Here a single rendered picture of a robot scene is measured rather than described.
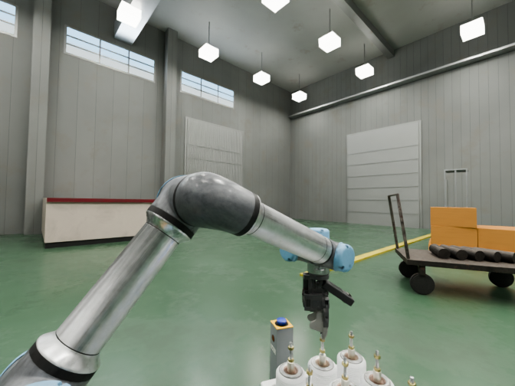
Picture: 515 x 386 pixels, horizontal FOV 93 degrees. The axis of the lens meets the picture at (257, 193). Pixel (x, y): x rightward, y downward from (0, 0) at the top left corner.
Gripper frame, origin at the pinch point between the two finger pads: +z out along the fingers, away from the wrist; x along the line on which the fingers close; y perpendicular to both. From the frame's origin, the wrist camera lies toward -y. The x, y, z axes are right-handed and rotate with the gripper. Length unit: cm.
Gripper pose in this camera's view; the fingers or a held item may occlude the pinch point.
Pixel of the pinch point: (324, 332)
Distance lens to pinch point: 98.4
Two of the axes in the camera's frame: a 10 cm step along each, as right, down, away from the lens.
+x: -0.8, -0.4, -10.0
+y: -10.0, -0.1, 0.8
